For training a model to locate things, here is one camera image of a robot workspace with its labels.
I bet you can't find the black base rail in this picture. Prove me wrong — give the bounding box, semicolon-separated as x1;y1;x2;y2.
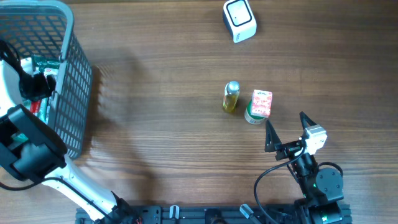
75;203;352;224

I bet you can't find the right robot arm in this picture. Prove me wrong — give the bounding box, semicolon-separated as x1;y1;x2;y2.
264;111;353;224

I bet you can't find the white barcode scanner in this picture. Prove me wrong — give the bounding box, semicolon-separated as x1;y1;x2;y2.
223;0;257;44

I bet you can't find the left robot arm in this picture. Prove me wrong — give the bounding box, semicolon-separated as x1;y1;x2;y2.
1;40;141;223

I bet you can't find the yellow liquid bottle silver cap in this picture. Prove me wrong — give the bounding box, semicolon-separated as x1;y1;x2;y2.
222;81;240;113

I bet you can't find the green lid white jar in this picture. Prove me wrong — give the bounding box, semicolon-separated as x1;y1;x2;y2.
244;101;267;124

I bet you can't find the grey plastic mesh basket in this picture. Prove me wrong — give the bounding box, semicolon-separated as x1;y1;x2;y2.
1;1;93;159

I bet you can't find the pink tissue pack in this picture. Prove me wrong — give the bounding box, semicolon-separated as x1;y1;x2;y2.
251;90;273;118

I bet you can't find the red snack packet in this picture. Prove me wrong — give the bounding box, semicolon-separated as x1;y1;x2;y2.
29;100;41;115

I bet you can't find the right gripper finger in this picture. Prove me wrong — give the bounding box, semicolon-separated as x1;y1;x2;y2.
299;111;317;129
264;120;282;152

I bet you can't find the green 3M gloves package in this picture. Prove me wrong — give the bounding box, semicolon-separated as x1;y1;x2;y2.
21;55;60;124

